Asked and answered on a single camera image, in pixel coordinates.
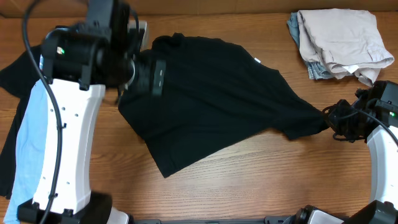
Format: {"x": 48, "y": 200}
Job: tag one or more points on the light blue t-shirt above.
{"x": 30, "y": 147}

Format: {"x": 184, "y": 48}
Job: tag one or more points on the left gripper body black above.
{"x": 158, "y": 78}

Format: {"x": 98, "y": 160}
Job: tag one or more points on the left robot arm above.
{"x": 79, "y": 64}

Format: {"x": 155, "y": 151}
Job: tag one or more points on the folded blue jeans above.
{"x": 316, "y": 71}

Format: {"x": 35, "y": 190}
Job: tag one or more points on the black t-shirt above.
{"x": 215, "y": 94}
{"x": 18, "y": 78}

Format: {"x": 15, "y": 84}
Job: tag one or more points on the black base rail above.
{"x": 266, "y": 220}

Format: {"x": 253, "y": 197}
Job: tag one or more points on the beige folded shorts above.
{"x": 344, "y": 41}

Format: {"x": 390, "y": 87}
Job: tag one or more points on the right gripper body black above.
{"x": 337, "y": 117}

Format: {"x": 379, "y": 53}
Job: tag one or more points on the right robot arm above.
{"x": 373, "y": 118}

